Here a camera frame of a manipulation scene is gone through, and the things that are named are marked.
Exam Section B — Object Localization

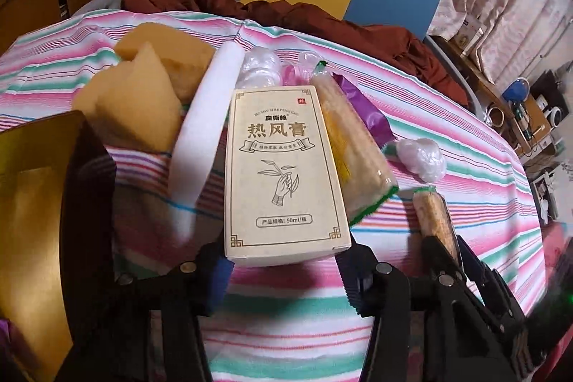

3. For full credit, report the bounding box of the long cracker pack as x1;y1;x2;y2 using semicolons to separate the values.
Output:
413;187;460;266

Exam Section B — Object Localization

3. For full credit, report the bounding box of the beige printed carton box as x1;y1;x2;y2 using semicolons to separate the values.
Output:
224;85;351;267

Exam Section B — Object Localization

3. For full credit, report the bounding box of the large yellow sponge block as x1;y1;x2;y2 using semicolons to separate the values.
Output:
72;43;182;153

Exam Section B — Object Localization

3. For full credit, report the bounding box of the striped pink green bed sheet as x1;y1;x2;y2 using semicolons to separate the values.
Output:
1;11;546;381

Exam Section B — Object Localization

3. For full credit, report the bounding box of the cracker pack green edge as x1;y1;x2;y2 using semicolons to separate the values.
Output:
310;68;398;225

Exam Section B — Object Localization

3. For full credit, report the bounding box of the white crumpled plastic bag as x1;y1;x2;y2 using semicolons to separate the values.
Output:
396;137;447;183

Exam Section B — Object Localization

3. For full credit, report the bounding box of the white foam block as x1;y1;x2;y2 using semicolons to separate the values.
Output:
168;41;245;241

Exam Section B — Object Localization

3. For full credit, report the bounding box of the purple snack pouch back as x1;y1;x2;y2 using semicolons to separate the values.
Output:
333;74;395;149

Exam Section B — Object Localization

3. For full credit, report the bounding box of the wooden bedside desk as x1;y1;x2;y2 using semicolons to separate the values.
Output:
427;36;557;171

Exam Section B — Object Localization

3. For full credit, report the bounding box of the golden metal tray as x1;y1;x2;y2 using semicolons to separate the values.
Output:
1;111;116;381

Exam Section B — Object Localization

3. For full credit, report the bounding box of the clear plastic bag at back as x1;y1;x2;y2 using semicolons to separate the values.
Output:
235;48;327;89

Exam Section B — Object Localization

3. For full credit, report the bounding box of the yellow sponge at back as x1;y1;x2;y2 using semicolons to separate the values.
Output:
114;22;216;105

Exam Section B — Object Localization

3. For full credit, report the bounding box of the rust red blanket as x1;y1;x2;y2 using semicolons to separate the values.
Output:
120;0;469;108

